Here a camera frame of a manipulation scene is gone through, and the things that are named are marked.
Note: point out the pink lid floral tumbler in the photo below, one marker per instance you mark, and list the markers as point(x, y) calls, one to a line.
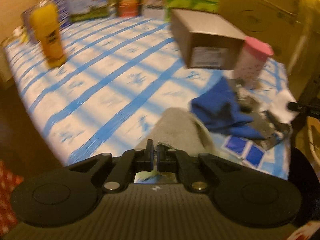
point(251, 60)

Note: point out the orange juice bottle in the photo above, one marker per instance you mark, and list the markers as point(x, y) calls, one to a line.
point(44, 22)

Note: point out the blue checked bed sheet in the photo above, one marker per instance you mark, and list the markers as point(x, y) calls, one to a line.
point(120, 76)

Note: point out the white small product box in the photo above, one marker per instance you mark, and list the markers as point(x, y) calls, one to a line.
point(154, 9)

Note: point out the blue white sachet packet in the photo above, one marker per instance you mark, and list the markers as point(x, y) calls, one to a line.
point(247, 152)

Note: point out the large brown cardboard box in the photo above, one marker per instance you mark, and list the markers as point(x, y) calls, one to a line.
point(279, 23)

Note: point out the cow picture milk carton box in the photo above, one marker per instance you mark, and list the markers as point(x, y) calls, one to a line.
point(83, 10)

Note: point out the orange red gift boxes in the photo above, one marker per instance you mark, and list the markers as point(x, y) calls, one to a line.
point(128, 8)

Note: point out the grey white sock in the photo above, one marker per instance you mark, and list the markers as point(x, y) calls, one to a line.
point(181, 130)

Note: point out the blue knitted glove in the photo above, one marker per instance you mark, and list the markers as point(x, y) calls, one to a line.
point(219, 111)

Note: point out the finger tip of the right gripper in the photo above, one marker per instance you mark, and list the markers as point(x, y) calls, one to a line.
point(312, 111)

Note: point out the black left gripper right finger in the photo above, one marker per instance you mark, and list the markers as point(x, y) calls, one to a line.
point(182, 165)

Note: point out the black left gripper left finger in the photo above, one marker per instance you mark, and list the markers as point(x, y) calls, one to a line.
point(126, 167)

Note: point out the blue white milk box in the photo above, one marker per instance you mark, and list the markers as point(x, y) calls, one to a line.
point(64, 19)

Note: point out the grey knitted socks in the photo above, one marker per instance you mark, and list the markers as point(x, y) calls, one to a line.
point(264, 122)

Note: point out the open brown shoe box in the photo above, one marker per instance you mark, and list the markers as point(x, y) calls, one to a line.
point(206, 40)

